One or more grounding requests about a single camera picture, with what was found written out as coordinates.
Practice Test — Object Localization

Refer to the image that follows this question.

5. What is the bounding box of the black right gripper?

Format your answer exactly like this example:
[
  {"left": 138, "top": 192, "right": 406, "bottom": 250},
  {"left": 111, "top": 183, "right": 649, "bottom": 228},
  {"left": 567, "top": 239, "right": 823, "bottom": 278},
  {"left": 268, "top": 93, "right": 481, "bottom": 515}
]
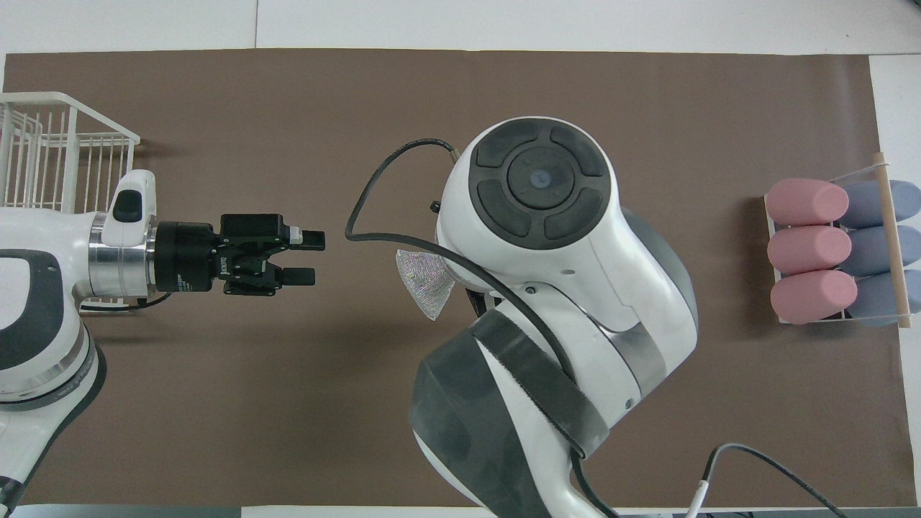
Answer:
[{"left": 466, "top": 288, "right": 503, "bottom": 319}]

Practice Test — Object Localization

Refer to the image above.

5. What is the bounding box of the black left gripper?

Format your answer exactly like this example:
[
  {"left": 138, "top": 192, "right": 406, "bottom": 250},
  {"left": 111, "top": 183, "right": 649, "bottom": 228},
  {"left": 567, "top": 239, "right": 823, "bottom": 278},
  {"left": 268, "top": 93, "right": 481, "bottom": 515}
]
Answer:
[{"left": 149, "top": 214, "right": 326, "bottom": 296}]

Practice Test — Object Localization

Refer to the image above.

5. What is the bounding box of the brown table mat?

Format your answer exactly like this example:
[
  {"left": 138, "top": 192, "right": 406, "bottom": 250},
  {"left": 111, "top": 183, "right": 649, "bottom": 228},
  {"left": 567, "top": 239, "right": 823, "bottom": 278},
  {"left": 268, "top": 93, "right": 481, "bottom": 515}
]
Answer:
[{"left": 0, "top": 48, "right": 916, "bottom": 508}]

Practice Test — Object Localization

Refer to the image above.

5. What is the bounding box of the pink plastic cup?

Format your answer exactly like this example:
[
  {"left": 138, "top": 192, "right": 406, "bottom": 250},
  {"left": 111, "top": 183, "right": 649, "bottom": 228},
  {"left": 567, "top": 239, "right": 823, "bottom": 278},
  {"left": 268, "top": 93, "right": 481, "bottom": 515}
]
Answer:
[
  {"left": 765, "top": 178, "right": 850, "bottom": 225},
  {"left": 767, "top": 225, "right": 853, "bottom": 276},
  {"left": 770, "top": 270, "right": 858, "bottom": 324}
]

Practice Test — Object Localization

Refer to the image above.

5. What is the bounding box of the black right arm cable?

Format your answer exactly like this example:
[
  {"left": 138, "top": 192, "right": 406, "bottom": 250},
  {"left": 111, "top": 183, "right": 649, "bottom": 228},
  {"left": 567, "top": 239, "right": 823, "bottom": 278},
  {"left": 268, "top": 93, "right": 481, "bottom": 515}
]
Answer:
[{"left": 345, "top": 139, "right": 850, "bottom": 518}]

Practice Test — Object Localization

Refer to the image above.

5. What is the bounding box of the white wire dish rack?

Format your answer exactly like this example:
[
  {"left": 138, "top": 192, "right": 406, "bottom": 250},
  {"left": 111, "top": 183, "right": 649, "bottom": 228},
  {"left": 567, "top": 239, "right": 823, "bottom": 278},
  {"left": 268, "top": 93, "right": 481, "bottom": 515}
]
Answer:
[{"left": 0, "top": 92, "right": 142, "bottom": 314}]

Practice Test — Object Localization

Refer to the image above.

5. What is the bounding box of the wire cup rack wooden handle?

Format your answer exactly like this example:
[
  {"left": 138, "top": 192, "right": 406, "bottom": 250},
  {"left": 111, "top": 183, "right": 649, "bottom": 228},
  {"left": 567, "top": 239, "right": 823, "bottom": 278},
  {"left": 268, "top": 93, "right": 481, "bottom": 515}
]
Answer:
[{"left": 763, "top": 153, "right": 913, "bottom": 330}]

